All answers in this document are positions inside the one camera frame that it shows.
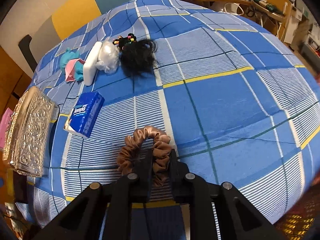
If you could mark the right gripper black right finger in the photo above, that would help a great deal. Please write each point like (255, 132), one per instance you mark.
(178, 181)

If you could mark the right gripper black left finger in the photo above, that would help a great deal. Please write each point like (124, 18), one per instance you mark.
(143, 183)

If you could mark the brown satin scrunchie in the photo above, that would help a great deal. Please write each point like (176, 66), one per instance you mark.
(146, 142)

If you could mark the teal plush toy pink scarf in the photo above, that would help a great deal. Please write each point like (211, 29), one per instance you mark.
(71, 65)

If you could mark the white soft pack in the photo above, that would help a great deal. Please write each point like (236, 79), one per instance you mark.
(89, 68)

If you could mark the blue tissue pack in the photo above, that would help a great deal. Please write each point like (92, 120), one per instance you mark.
(84, 114)

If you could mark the blue plaid bed sheet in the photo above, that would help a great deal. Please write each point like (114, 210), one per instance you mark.
(238, 105)

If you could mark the silver embossed tissue box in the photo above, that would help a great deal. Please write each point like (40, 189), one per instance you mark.
(27, 134)

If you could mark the black wig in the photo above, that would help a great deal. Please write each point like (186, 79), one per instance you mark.
(136, 57)

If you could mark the clear plastic bag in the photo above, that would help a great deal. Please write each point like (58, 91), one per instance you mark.
(108, 57)

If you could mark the pink cardboard box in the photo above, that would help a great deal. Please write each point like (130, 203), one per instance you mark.
(4, 124)

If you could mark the grey yellow blue headboard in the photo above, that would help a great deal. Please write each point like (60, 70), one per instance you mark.
(66, 20)

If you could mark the wooden desk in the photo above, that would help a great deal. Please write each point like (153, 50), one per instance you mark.
(273, 15)

